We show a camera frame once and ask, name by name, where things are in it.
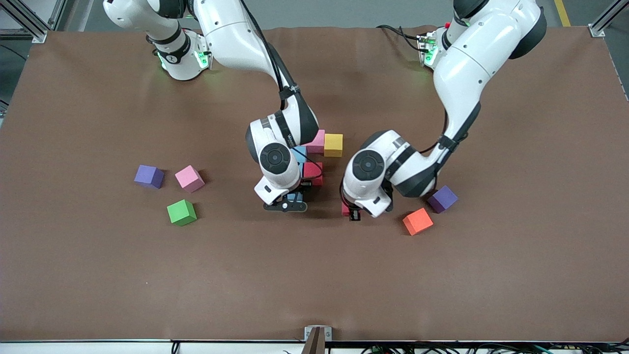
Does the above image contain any purple foam cube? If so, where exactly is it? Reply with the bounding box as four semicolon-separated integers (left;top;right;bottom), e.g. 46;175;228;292
134;164;165;190
427;185;459;214

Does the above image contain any brown table mat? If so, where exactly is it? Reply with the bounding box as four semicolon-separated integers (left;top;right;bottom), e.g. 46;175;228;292
0;26;629;343

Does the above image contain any yellow foam cube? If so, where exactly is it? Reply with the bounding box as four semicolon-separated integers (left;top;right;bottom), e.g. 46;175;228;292
323;133;344;158

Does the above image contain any aluminium frame profile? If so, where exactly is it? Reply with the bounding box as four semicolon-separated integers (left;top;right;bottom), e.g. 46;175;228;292
48;0;68;30
588;0;629;38
0;0;48;44

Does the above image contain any green foam cube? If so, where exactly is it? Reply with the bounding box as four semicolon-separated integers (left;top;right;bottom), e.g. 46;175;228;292
167;199;198;227

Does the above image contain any metal clamp bracket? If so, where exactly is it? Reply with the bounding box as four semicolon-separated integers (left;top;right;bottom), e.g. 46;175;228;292
302;325;333;354

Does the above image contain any black cable bundle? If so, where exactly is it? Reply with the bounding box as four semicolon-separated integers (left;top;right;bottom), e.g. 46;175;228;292
361;343;629;354

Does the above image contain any pink foam cube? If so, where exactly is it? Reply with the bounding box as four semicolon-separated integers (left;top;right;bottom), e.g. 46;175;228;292
174;165;205;194
305;129;326;154

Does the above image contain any orange foam cube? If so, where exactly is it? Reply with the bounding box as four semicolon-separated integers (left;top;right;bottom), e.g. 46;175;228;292
402;207;434;236

